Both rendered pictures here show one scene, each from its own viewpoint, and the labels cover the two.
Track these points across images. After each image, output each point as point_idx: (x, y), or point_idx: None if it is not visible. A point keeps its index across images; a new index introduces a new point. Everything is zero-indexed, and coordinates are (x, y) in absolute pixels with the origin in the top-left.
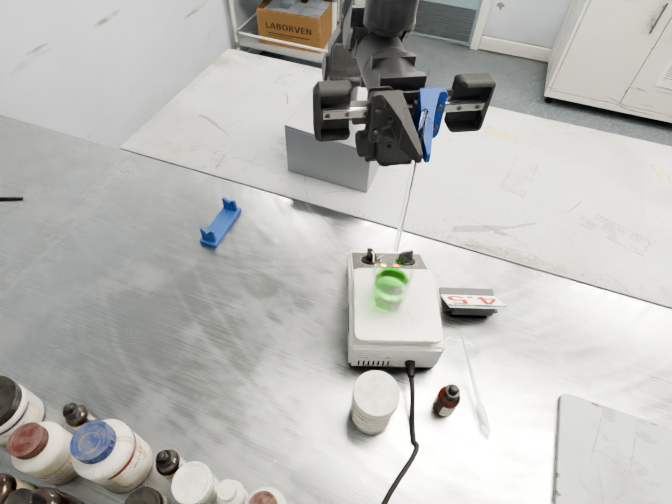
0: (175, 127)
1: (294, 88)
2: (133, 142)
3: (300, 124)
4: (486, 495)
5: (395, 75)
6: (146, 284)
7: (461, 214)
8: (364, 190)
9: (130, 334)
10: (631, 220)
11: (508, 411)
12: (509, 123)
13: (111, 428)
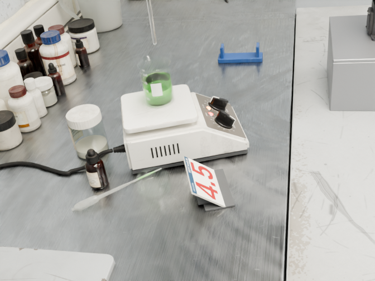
0: (338, 15)
1: None
2: (306, 9)
3: (337, 22)
4: (29, 212)
5: None
6: (177, 51)
7: (344, 175)
8: (330, 106)
9: (139, 58)
10: None
11: (96, 223)
12: None
13: (57, 39)
